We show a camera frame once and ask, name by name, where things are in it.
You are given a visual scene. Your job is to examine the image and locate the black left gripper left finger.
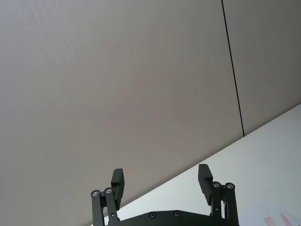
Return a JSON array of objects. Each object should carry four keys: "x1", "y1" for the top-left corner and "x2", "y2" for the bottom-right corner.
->
[{"x1": 90, "y1": 168, "x2": 126, "y2": 226}]

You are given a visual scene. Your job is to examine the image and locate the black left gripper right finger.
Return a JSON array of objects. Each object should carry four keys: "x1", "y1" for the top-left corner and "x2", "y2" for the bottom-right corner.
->
[{"x1": 198, "y1": 163, "x2": 239, "y2": 226}]

